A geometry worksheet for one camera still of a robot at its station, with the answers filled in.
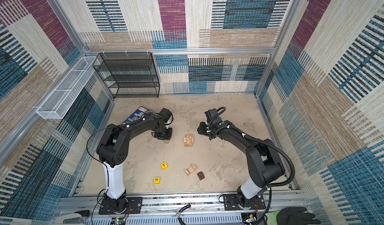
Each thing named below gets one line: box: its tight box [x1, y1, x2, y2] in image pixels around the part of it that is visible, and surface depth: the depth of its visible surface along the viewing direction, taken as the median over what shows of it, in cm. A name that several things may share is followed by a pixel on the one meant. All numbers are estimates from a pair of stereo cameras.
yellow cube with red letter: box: [160, 162, 169, 170], surface depth 86 cm
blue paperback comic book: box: [122, 106, 153, 125], surface depth 110 cm
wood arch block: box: [184, 164, 197, 176], surface depth 85 cm
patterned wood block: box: [186, 134, 192, 145], surface depth 93 cm
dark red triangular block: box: [197, 171, 205, 181], surface depth 84 cm
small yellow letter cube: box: [153, 177, 161, 184], surface depth 81 cm
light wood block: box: [183, 136, 194, 144], surface depth 94 cm
